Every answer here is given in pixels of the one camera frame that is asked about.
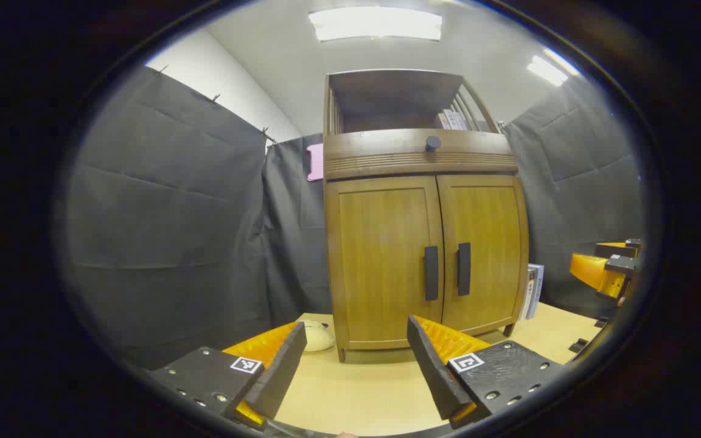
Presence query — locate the black door handle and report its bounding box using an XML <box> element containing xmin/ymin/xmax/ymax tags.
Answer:
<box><xmin>457</xmin><ymin>242</ymin><xmax>472</xmax><ymax>297</ymax></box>
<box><xmin>424</xmin><ymin>246</ymin><xmax>440</xmax><ymax>302</ymax></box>

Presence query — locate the pink plastic object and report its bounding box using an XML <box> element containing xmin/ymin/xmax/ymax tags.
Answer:
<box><xmin>307</xmin><ymin>144</ymin><xmax>324</xmax><ymax>182</ymax></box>

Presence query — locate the wooden double-door shoe cabinet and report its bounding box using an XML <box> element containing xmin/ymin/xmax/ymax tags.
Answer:
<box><xmin>323</xmin><ymin>69</ymin><xmax>531</xmax><ymax>364</ymax></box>

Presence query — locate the wooden shoe cabinet door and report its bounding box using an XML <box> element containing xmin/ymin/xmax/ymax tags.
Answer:
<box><xmin>325</xmin><ymin>176</ymin><xmax>445</xmax><ymax>352</ymax></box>
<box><xmin>437</xmin><ymin>175</ymin><xmax>529</xmax><ymax>335</ymax></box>

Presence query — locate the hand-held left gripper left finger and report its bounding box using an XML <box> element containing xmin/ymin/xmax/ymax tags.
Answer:
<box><xmin>147</xmin><ymin>321</ymin><xmax>307</xmax><ymax>429</ymax></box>

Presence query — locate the ceiling light panel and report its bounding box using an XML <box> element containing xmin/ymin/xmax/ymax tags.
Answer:
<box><xmin>527</xmin><ymin>47</ymin><xmax>582</xmax><ymax>87</ymax></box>
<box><xmin>308</xmin><ymin>7</ymin><xmax>442</xmax><ymax>42</ymax></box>

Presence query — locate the white printed book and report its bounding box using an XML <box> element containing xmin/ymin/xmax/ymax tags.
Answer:
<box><xmin>520</xmin><ymin>263</ymin><xmax>545</xmax><ymax>321</ymax></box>

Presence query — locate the row of pale books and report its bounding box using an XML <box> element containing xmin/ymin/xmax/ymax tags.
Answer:
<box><xmin>438</xmin><ymin>108</ymin><xmax>470</xmax><ymax>131</ymax></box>

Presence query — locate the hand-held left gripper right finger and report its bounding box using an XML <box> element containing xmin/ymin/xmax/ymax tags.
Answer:
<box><xmin>407</xmin><ymin>315</ymin><xmax>564</xmax><ymax>429</ymax></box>

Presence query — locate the white crumpled bag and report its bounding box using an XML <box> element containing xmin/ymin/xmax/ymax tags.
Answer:
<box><xmin>302</xmin><ymin>321</ymin><xmax>336</xmax><ymax>352</ymax></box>

